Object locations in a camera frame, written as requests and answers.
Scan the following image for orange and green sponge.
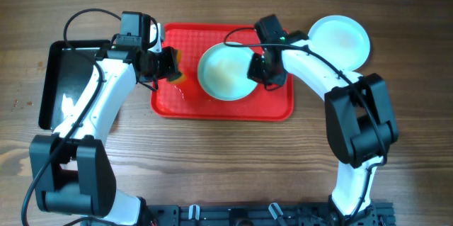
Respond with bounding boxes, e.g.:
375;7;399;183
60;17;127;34
166;50;186;85

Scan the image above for pale blue plate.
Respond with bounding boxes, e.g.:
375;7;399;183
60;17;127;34
197;43;258;101
308;15;371;71

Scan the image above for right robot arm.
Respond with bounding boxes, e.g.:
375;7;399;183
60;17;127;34
248;15;398;225

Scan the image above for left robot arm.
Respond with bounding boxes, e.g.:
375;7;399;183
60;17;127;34
24;44;181;225

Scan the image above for red plastic tray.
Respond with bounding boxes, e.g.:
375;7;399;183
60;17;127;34
150;23;294;121

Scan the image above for black rectangular water tray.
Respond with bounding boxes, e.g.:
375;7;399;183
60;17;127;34
38;40;108;130

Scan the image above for black mounting rail base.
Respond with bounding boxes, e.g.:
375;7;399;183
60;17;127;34
139;202;396;226

